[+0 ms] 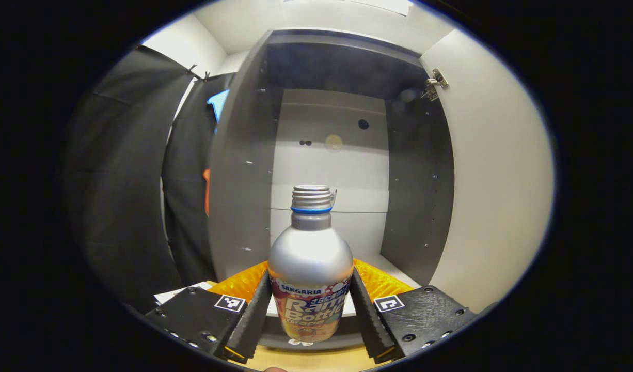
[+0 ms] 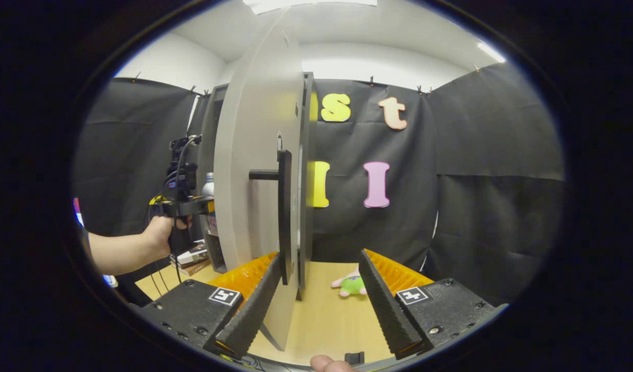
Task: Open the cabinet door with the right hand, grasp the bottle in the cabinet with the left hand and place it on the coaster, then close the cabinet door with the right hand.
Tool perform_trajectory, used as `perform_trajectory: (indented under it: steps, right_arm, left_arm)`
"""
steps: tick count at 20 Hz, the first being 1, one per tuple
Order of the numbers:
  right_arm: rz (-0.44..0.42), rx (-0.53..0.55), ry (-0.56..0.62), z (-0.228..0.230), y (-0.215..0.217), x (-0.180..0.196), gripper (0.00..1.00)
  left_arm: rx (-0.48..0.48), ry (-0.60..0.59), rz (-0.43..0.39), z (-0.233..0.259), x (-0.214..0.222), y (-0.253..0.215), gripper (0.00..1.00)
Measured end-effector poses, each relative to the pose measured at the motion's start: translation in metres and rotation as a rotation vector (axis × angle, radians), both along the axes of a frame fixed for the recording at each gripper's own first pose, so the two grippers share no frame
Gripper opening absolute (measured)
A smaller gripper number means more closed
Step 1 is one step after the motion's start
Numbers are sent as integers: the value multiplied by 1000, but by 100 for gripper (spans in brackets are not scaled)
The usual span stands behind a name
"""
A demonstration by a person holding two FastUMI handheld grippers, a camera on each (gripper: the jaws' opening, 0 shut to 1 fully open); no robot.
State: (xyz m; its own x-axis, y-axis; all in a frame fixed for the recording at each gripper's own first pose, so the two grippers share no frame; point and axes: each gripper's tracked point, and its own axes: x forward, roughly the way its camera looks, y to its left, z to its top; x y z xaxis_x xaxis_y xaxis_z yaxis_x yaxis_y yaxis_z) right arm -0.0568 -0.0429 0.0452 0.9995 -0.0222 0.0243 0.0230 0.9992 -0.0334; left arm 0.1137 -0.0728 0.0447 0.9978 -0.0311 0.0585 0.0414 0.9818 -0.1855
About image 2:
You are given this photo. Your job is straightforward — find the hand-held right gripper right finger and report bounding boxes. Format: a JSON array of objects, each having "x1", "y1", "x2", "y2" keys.
[{"x1": 359, "y1": 249, "x2": 508, "y2": 361}]

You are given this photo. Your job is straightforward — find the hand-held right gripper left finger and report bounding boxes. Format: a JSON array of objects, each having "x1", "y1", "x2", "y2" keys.
[{"x1": 138, "y1": 252, "x2": 282, "y2": 360}]

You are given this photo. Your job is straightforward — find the silver bottle with pink label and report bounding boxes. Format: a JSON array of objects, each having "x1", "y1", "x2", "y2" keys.
[{"x1": 202, "y1": 172, "x2": 219, "y2": 236}]

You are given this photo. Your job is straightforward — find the grey cabinet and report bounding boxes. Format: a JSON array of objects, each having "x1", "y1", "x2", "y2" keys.
[{"x1": 198, "y1": 72, "x2": 317, "y2": 300}]

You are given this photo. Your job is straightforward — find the black door handle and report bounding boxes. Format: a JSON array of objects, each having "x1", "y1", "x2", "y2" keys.
[{"x1": 248, "y1": 150, "x2": 293, "y2": 286}]

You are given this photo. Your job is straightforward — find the grey cabinet door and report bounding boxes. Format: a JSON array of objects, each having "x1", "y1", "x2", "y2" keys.
[{"x1": 213, "y1": 10, "x2": 304, "y2": 352}]

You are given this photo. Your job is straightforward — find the green and pink plush toy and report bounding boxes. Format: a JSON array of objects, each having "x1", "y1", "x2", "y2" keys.
[{"x1": 331, "y1": 269, "x2": 369, "y2": 298}]

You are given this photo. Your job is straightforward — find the white book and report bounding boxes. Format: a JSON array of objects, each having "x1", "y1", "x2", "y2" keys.
[{"x1": 171, "y1": 244, "x2": 210, "y2": 265}]

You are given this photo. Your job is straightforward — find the brown book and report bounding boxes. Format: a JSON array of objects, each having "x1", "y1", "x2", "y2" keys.
[{"x1": 177, "y1": 261, "x2": 212, "y2": 277}]

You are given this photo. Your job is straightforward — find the black backdrop cloth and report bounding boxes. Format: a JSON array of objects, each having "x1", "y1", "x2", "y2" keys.
[{"x1": 74, "y1": 62, "x2": 565, "y2": 305}]

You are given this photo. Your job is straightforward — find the large ceiling light panel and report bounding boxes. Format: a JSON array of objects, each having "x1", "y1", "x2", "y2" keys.
[{"x1": 243, "y1": 0, "x2": 377, "y2": 14}]

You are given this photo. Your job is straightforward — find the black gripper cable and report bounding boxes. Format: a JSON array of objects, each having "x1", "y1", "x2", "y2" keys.
[{"x1": 144, "y1": 134, "x2": 202, "y2": 285}]

